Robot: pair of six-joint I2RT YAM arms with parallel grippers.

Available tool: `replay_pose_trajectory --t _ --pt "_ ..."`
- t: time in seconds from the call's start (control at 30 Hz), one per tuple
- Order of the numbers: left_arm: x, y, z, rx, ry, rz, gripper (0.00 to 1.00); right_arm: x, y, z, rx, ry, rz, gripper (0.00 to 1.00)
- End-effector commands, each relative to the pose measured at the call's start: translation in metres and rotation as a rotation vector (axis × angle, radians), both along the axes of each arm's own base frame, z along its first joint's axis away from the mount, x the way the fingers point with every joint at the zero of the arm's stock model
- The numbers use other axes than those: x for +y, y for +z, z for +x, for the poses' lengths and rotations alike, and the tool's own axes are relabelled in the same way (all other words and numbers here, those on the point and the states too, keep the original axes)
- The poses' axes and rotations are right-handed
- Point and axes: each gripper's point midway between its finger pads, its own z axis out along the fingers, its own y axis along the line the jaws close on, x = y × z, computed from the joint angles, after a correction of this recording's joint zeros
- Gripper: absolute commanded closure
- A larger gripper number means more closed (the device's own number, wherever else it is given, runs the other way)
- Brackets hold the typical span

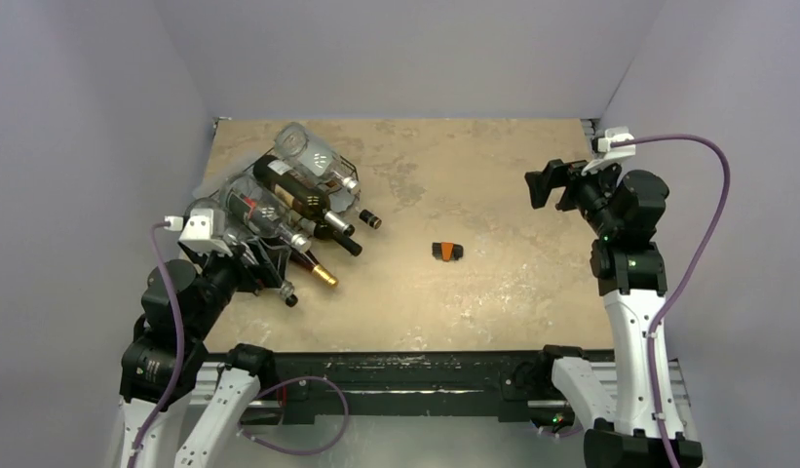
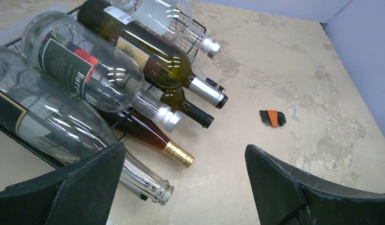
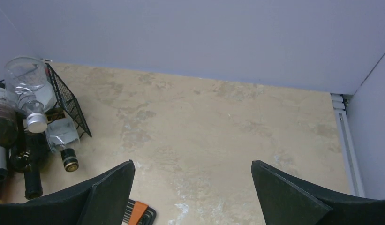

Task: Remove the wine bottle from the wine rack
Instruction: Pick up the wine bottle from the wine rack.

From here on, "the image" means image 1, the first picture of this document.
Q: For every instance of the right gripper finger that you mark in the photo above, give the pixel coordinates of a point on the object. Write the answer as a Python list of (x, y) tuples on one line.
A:
[(552, 176), (539, 192)]

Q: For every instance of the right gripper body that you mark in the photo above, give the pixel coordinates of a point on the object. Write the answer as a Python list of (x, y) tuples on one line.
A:
[(563, 187)]

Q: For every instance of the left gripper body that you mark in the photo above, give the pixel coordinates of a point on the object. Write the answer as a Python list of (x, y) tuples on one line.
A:
[(248, 275)]

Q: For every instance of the clear round bottle silver cap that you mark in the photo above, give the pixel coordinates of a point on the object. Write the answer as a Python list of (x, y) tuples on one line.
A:
[(260, 210)]

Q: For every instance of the dark green bottle silver foil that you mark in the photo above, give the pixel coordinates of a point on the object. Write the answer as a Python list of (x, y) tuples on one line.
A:
[(307, 200)]

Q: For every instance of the tall clear bottle no cap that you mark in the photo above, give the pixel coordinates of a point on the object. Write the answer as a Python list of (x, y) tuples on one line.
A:
[(235, 232)]

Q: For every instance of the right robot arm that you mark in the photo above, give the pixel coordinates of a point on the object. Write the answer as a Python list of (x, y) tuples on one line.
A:
[(639, 425)]

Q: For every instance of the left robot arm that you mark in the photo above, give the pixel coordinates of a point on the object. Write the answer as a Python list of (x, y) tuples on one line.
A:
[(160, 368)]

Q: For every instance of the red wine bottle gold foil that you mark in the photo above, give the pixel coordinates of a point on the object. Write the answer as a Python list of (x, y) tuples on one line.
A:
[(310, 263)]

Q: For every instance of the dark bottle black cap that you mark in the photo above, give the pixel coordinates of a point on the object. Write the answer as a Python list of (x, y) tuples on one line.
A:
[(325, 232)]

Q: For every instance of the clear flat bottle black cap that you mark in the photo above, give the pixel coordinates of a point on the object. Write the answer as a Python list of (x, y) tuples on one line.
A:
[(348, 204)]

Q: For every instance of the top clear bottle silver cap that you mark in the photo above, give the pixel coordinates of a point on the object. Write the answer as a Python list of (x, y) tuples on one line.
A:
[(298, 145)]

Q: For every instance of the orange hex key set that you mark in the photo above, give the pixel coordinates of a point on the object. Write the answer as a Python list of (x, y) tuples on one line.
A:
[(447, 251)]

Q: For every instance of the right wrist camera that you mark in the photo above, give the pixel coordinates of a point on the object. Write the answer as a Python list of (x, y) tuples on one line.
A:
[(609, 147)]

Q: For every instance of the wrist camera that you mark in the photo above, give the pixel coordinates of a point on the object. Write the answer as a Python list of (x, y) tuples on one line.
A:
[(609, 147), (203, 232)]

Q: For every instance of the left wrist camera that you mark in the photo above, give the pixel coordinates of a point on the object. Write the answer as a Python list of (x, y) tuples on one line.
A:
[(203, 232)]

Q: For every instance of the black wire wine rack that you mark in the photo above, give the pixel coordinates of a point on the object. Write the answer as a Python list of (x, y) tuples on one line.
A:
[(209, 188)]

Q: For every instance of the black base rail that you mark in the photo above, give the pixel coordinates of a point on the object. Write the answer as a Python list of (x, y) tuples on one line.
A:
[(510, 386)]

